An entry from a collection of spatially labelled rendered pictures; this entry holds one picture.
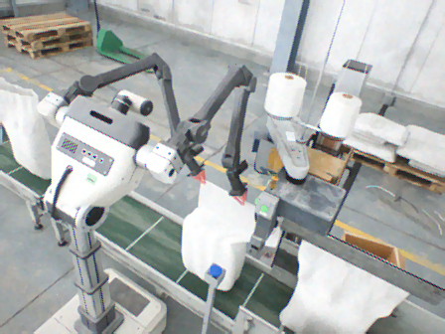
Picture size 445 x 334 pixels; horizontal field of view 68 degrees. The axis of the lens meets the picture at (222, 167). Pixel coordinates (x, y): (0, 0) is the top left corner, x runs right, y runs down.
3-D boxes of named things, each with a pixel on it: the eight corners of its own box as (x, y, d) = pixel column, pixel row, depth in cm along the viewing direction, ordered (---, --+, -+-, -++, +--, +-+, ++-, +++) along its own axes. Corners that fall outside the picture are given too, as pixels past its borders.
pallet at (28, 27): (0, 29, 561) (-2, 19, 553) (64, 20, 645) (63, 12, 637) (27, 42, 528) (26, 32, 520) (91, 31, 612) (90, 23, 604)
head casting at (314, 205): (251, 234, 153) (264, 184, 135) (273, 205, 170) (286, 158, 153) (313, 265, 142) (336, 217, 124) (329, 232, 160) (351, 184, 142)
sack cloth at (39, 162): (6, 161, 277) (-21, 79, 234) (31, 150, 292) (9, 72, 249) (41, 185, 259) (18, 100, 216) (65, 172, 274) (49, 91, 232)
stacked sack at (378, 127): (347, 128, 402) (351, 118, 394) (356, 117, 432) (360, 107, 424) (402, 150, 376) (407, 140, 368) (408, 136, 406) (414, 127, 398)
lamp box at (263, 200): (254, 212, 139) (258, 196, 134) (258, 206, 142) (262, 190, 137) (270, 220, 136) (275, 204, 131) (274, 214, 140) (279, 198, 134)
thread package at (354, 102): (313, 130, 143) (325, 94, 133) (323, 118, 153) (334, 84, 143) (347, 143, 138) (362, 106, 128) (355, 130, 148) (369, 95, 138)
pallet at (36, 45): (3, 38, 570) (1, 29, 561) (64, 27, 658) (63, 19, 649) (35, 51, 540) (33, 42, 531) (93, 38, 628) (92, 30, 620)
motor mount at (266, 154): (253, 165, 182) (258, 139, 172) (258, 159, 186) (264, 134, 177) (301, 186, 172) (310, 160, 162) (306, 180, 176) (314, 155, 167)
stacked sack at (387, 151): (339, 146, 416) (343, 136, 407) (347, 132, 447) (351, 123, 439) (393, 167, 392) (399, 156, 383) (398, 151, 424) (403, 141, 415)
